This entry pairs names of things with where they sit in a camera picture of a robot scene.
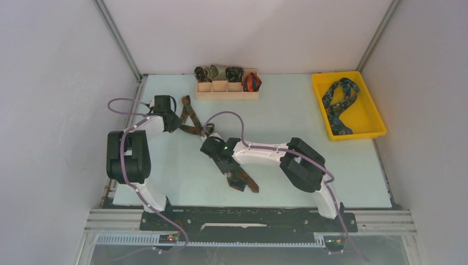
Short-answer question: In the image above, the brown green patterned tie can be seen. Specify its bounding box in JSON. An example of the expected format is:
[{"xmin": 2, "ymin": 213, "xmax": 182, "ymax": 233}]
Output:
[{"xmin": 180, "ymin": 95, "xmax": 259, "ymax": 193}]

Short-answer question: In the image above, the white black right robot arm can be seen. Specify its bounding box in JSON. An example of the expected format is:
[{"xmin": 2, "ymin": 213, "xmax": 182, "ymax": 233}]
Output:
[{"xmin": 200, "ymin": 134, "xmax": 343, "ymax": 231}]

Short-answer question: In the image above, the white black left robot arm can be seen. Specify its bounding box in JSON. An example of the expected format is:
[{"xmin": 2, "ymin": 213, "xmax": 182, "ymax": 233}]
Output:
[{"xmin": 106, "ymin": 95, "xmax": 181, "ymax": 230}]

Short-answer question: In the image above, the dark patterned rolled tie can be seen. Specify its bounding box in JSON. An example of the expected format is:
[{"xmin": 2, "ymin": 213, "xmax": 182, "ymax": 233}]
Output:
[{"xmin": 194, "ymin": 66, "xmax": 212, "ymax": 83}]

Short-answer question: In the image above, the wooden compartment box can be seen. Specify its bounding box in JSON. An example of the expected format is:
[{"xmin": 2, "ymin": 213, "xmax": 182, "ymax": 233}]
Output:
[{"xmin": 195, "ymin": 68, "xmax": 260, "ymax": 101}]

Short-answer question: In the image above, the olive green rolled tie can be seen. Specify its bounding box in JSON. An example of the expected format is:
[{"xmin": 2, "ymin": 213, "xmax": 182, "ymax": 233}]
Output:
[{"xmin": 208, "ymin": 65, "xmax": 227, "ymax": 81}]

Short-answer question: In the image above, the orange navy rolled tie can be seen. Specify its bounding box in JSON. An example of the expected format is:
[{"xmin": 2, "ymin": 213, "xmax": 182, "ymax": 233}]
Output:
[{"xmin": 241, "ymin": 72, "xmax": 262, "ymax": 92}]

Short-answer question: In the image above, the black green rolled tie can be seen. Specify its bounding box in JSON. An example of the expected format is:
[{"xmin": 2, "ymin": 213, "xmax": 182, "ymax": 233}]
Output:
[{"xmin": 225, "ymin": 66, "xmax": 244, "ymax": 83}]

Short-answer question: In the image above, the blue patterned tie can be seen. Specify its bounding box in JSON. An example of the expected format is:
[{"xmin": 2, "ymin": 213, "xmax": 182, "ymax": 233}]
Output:
[{"xmin": 322, "ymin": 77, "xmax": 360, "ymax": 136}]

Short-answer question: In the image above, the yellow plastic tray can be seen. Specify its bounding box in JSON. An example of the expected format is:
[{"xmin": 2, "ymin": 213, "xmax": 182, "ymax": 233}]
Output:
[{"xmin": 311, "ymin": 71, "xmax": 387, "ymax": 141}]

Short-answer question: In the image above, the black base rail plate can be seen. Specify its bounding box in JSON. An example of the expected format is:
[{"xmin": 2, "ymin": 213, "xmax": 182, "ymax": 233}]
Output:
[{"xmin": 140, "ymin": 206, "xmax": 358, "ymax": 245}]

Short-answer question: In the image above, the aluminium frame rail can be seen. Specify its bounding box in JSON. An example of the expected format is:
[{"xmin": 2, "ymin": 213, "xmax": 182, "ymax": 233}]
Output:
[{"xmin": 85, "ymin": 207, "xmax": 416, "ymax": 248}]

